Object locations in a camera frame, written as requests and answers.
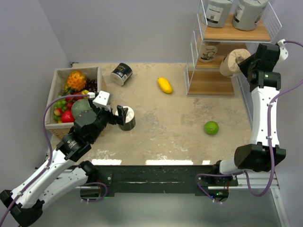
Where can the yellow mango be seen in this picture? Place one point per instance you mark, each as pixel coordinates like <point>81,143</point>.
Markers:
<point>165,85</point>

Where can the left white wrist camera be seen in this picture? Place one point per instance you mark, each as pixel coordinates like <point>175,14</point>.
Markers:
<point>102,100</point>

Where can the clear white tissue roll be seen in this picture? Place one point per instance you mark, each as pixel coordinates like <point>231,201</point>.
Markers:
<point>130,120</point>

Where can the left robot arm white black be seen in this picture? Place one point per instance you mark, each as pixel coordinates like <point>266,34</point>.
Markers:
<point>24,203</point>

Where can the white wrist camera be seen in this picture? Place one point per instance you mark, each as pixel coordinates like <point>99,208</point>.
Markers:
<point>283,51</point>
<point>102,100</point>

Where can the green lime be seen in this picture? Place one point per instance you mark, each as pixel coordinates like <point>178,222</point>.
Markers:
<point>211,128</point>

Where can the green netted melon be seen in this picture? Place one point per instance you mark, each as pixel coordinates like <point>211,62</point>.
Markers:
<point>80,106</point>

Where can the dark purple grapes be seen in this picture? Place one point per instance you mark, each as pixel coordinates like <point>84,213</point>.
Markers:
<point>91,85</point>

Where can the orange spiky fruit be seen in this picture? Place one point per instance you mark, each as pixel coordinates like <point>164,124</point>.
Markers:
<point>76,81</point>

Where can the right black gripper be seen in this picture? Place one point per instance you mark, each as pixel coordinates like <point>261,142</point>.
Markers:
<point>243,65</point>

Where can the white wire wooden shelf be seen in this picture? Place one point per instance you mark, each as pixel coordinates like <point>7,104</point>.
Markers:
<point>204,79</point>

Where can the green grapes bunch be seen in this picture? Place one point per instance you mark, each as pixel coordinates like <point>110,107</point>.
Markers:
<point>59,104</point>

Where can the black wrapped tissue roll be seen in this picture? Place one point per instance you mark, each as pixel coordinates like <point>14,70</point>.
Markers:
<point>121,74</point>

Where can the red apple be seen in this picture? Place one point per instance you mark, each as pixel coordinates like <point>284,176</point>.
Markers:
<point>67,117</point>

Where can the woven lined fruit basket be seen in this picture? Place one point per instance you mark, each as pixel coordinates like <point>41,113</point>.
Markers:
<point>59,129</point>

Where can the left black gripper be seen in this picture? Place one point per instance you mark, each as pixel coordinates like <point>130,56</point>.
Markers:
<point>114,119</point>

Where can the yellow banana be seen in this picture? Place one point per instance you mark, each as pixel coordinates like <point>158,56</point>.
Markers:
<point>84,92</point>

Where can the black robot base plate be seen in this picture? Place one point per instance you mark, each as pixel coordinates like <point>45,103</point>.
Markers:
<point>176,179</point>

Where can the small peach fruit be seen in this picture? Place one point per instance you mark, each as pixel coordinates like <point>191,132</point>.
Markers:
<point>58,111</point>

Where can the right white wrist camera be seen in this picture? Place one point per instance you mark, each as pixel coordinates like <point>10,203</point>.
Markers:
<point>283,51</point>

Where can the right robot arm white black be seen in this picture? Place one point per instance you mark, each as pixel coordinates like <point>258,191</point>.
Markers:
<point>263,151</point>

